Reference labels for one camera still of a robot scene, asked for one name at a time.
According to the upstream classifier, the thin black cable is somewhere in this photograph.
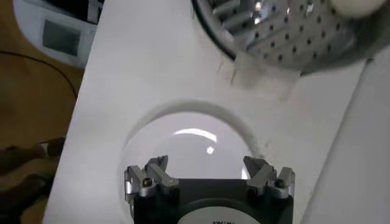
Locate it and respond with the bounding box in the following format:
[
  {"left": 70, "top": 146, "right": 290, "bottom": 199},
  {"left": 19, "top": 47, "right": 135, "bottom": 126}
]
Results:
[{"left": 0, "top": 50, "right": 79, "bottom": 100}]

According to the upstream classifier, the white steamed baozi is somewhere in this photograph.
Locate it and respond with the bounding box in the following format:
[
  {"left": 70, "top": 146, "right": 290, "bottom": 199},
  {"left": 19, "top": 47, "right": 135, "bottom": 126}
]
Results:
[{"left": 330, "top": 0, "right": 388, "bottom": 18}]

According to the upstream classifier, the white electronic device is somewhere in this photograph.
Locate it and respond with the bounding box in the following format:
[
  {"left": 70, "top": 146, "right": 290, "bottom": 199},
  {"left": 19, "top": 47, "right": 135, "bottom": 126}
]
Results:
[{"left": 12, "top": 0, "right": 101, "bottom": 68}]

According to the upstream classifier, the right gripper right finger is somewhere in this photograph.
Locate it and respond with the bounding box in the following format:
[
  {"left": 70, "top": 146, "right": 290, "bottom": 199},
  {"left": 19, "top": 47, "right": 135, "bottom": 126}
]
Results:
[{"left": 243, "top": 155, "right": 296, "bottom": 199}]

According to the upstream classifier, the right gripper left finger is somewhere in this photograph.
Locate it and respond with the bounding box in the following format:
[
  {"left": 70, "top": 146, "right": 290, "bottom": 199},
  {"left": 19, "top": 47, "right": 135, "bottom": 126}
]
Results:
[{"left": 124, "top": 154, "right": 180, "bottom": 201}]

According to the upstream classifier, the perforated stainless steel steamer basket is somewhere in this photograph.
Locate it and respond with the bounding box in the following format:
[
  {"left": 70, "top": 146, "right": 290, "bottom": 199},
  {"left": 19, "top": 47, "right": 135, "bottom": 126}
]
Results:
[{"left": 191, "top": 0, "right": 390, "bottom": 77}]

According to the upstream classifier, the round white plate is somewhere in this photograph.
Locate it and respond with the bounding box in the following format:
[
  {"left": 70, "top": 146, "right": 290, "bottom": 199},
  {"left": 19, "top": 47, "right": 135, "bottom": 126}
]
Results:
[{"left": 118, "top": 100, "right": 263, "bottom": 214}]

